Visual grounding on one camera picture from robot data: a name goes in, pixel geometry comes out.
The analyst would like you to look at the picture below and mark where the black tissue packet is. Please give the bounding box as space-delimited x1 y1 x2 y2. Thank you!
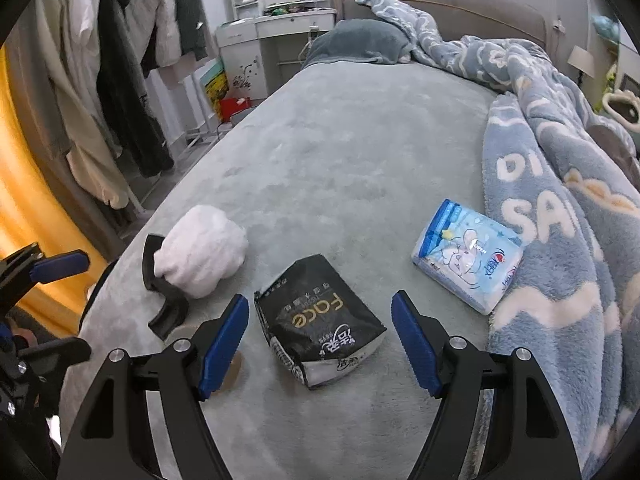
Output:
254 254 386 389

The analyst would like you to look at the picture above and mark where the white towel ball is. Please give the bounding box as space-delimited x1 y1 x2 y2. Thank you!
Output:
152 205 248 299

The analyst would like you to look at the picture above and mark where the red box on floor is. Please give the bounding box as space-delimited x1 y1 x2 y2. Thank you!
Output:
217 98 252 122

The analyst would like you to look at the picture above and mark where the white plush cat bed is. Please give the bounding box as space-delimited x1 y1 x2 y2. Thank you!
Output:
602 90 640 133

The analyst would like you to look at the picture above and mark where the yellow picture board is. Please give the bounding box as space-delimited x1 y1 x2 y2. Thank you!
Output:
200 58 229 122

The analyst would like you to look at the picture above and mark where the clothes rack with hanging garments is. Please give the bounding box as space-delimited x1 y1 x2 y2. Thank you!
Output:
8 0 212 212

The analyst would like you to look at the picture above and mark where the teal grey pillow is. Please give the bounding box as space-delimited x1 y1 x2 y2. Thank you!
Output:
303 18 412 68

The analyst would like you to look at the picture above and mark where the blue patterned fleece blanket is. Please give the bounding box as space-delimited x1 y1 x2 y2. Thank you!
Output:
360 0 639 479

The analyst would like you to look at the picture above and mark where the white wardrobe shelf unit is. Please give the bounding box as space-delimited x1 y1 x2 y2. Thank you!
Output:
582 0 639 108

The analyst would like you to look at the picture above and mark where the white vanity dressing table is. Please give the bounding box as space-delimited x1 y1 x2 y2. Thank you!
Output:
215 0 336 103

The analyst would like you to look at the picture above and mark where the small bedside lamp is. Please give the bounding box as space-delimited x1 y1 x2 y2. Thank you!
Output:
567 46 596 86

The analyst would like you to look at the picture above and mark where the orange curtain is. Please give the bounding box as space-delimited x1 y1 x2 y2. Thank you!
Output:
0 55 106 336

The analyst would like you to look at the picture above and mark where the black curved plastic piece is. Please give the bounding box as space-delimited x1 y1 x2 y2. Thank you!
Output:
142 234 190 340

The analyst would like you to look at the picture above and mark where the blue white tissue pack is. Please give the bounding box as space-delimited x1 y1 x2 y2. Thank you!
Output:
411 198 524 315

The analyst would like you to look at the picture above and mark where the grey upholstered headboard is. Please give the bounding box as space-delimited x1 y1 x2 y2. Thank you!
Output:
332 0 547 48

